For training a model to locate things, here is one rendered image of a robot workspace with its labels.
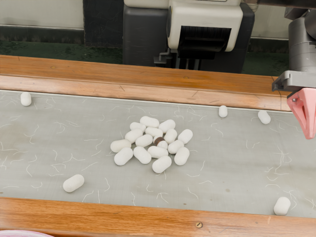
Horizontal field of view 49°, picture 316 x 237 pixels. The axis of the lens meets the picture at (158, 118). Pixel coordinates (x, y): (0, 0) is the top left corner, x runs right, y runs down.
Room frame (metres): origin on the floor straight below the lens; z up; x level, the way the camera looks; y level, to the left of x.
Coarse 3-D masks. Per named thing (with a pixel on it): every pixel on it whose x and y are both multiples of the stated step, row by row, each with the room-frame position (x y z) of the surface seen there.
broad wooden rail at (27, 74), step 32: (0, 64) 0.68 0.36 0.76; (32, 64) 0.69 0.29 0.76; (64, 64) 0.70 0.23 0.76; (96, 64) 0.72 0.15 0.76; (96, 96) 0.62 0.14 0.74; (128, 96) 0.63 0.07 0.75; (160, 96) 0.63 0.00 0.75; (192, 96) 0.64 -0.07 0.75; (224, 96) 0.64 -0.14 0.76; (256, 96) 0.65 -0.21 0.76
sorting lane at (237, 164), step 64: (0, 128) 0.49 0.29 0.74; (64, 128) 0.50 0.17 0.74; (128, 128) 0.52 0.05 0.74; (192, 128) 0.54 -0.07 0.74; (256, 128) 0.56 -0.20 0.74; (0, 192) 0.34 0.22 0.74; (64, 192) 0.35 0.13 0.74; (128, 192) 0.36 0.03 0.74; (192, 192) 0.38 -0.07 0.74; (256, 192) 0.39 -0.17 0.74
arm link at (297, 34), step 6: (306, 12) 0.58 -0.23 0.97; (300, 18) 0.58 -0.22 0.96; (294, 24) 0.58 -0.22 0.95; (300, 24) 0.58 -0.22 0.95; (288, 30) 0.60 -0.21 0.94; (294, 30) 0.58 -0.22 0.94; (300, 30) 0.57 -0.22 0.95; (306, 30) 0.56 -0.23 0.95; (294, 36) 0.57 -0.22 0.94; (300, 36) 0.56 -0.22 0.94; (306, 36) 0.55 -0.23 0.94; (294, 42) 0.56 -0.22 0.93; (300, 42) 0.55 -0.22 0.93; (306, 42) 0.55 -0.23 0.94; (312, 42) 0.55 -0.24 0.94
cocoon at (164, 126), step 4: (168, 120) 0.53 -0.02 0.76; (172, 120) 0.53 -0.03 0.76; (160, 124) 0.52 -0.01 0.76; (164, 124) 0.52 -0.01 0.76; (168, 124) 0.52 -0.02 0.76; (172, 124) 0.53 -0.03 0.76; (160, 128) 0.51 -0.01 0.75; (164, 128) 0.51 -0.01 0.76; (168, 128) 0.52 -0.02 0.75; (172, 128) 0.52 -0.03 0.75; (164, 132) 0.51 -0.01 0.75
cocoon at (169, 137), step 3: (171, 129) 0.51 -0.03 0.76; (168, 132) 0.50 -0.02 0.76; (171, 132) 0.50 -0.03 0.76; (174, 132) 0.50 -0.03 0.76; (165, 135) 0.49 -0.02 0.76; (168, 135) 0.49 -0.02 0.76; (171, 135) 0.49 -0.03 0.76; (174, 135) 0.50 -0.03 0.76; (165, 138) 0.49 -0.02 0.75; (168, 138) 0.48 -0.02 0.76; (171, 138) 0.48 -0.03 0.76; (174, 138) 0.49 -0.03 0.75; (168, 141) 0.48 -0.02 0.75; (171, 141) 0.48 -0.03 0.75
